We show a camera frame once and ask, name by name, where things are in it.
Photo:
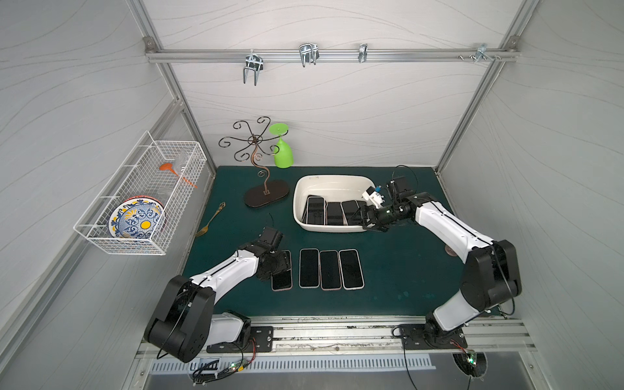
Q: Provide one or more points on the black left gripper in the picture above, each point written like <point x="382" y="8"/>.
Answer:
<point x="279" y="266"/>

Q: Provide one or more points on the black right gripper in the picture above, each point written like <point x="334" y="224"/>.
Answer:
<point x="370" y="217"/>

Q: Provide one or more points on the rose case phone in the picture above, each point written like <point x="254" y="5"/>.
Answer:
<point x="282" y="281"/>

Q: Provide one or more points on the mint green case phone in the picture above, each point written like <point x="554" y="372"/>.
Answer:
<point x="309" y="275"/>

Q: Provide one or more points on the cream case phone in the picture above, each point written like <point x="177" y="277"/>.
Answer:
<point x="351" y="270"/>

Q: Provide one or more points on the dark pink case phone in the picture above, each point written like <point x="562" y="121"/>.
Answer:
<point x="353" y="212"/>

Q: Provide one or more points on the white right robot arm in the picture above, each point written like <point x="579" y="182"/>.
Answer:
<point x="490" y="275"/>

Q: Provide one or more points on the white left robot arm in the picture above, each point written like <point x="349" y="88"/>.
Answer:
<point x="184" y="322"/>

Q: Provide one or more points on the green table mat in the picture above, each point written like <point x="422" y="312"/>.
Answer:
<point x="406" y="270"/>

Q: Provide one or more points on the black metal cup stand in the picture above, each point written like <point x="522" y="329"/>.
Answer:
<point x="257" y="146"/>

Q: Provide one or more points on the brass spoon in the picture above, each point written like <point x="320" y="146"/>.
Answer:
<point x="202" y="231"/>

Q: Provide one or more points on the green plastic wine glass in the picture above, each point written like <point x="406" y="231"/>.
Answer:
<point x="283" y="156"/>

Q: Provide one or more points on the white vent strip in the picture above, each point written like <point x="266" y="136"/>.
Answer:
<point x="302" y="363"/>

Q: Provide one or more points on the blue yellow patterned plate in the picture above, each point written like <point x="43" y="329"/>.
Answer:
<point x="135" y="218"/>

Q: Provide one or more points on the orange plastic funnel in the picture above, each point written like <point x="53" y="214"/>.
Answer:
<point x="168" y="167"/>

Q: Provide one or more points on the middle metal hook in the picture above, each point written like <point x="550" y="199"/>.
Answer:
<point x="309" y="54"/>

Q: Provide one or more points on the metal hook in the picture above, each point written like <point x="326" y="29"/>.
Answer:
<point x="254" y="64"/>
<point x="309" y="54"/>

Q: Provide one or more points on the left metal hook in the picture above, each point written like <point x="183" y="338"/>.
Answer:
<point x="254" y="64"/>

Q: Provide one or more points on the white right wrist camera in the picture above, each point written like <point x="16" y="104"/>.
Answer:
<point x="373" y="197"/>

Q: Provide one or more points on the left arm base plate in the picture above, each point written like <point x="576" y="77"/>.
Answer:
<point x="260" y="339"/>

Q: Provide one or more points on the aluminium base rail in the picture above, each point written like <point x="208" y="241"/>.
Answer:
<point x="358" y="334"/>

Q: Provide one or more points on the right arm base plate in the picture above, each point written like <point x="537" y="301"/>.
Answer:
<point x="426" y="336"/>

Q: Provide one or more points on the white wire wall basket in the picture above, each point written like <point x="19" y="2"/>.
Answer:
<point x="139" y="176"/>

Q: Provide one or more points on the small metal bracket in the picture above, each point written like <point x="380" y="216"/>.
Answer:
<point x="362" y="53"/>

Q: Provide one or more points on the right metal bracket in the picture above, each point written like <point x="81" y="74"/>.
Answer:
<point x="481" y="55"/>

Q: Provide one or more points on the aluminium top rail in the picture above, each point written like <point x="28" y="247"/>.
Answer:
<point x="326" y="55"/>

